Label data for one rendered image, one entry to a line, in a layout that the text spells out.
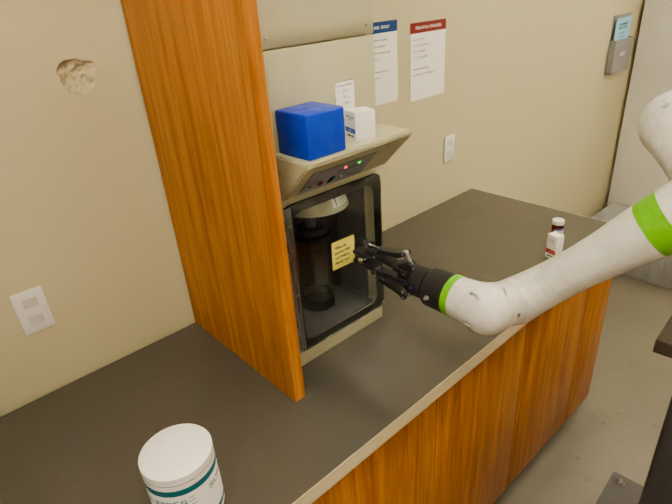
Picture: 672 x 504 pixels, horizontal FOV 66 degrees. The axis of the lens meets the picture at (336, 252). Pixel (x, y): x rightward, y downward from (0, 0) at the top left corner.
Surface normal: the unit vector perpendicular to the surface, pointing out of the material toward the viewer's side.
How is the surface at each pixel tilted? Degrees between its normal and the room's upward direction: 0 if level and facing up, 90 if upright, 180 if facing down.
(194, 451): 0
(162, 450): 0
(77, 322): 90
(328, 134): 90
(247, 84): 90
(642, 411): 0
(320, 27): 90
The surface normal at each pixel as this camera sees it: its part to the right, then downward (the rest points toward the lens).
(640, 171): -0.73, 0.36
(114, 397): -0.07, -0.89
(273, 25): 0.68, 0.29
